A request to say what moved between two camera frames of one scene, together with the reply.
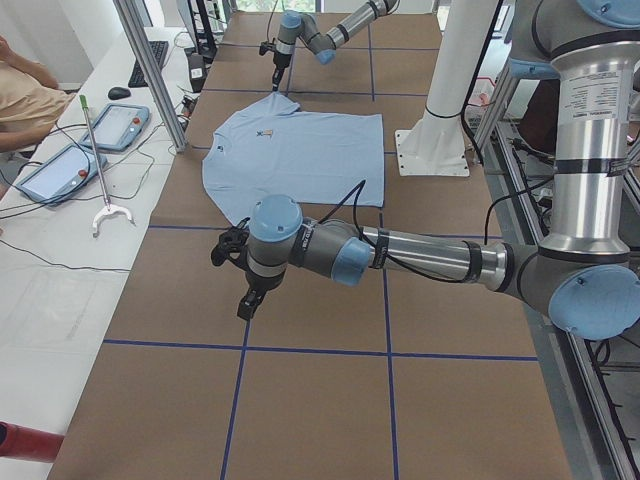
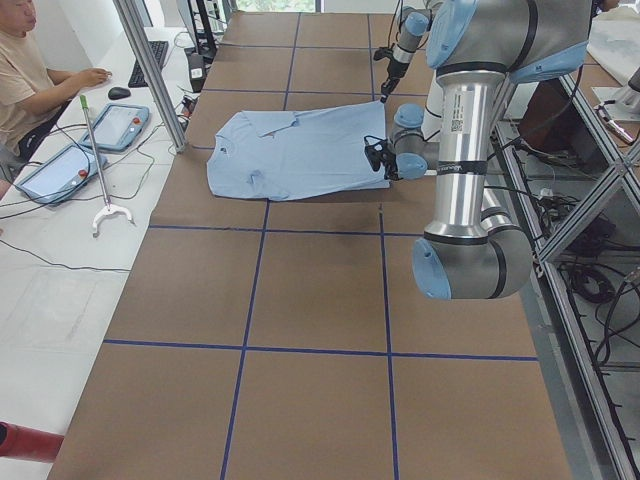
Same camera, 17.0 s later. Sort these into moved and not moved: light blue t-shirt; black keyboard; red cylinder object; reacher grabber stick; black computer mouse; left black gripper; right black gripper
Moved: light blue t-shirt; right black gripper; left black gripper
Not moved: black keyboard; black computer mouse; reacher grabber stick; red cylinder object
